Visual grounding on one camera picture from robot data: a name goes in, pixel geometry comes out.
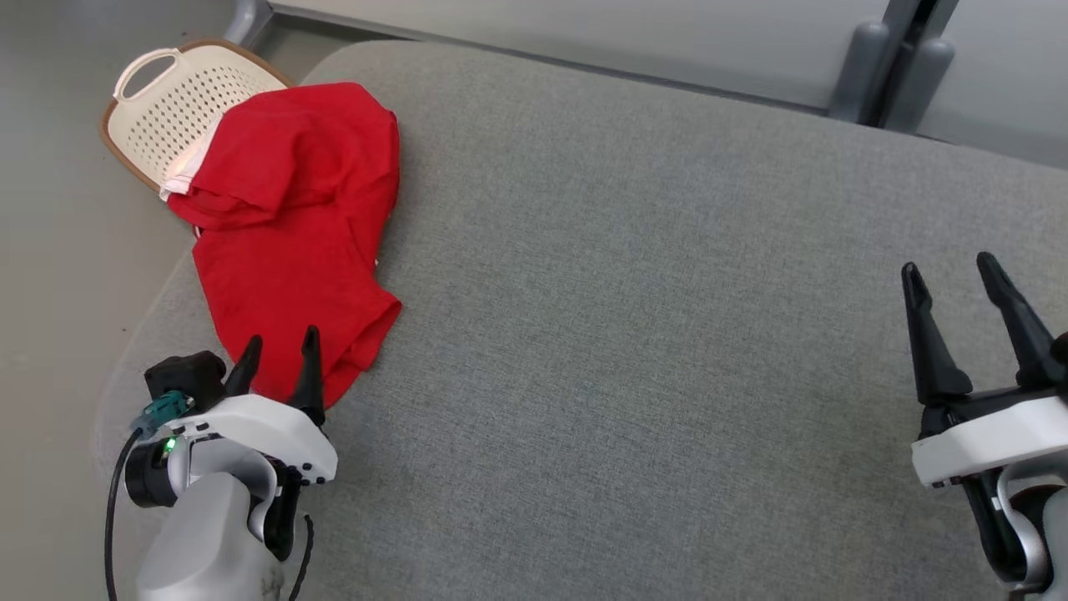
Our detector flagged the grey rounded partition post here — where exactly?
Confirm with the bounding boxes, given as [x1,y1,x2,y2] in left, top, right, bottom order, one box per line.
[829,20,894,125]
[883,37,957,135]

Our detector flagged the red shirt white sleeves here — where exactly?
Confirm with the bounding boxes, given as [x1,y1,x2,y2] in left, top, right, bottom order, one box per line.
[159,134,404,411]

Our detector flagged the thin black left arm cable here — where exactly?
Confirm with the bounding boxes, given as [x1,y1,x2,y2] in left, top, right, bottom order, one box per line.
[288,513,316,601]

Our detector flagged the grey partition foot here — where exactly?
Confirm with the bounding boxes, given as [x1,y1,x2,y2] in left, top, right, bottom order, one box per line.
[222,0,275,48]

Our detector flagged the black left camera cable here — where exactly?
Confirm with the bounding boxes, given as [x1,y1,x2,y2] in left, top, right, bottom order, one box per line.
[104,427,147,601]

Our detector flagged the dark vertical partition frame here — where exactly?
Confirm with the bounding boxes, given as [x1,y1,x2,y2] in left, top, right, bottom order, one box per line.
[872,0,960,126]

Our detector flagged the cream perforated laundry basket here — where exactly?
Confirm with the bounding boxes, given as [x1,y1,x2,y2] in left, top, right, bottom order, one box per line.
[99,38,295,197]

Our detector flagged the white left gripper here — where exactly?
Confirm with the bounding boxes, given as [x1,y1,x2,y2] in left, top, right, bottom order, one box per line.
[167,325,340,487]

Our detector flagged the teal left camera connector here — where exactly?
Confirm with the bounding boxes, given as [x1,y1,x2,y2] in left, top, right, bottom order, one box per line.
[129,391,194,439]

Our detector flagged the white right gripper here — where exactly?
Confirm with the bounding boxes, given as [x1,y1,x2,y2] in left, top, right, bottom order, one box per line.
[901,251,1068,488]

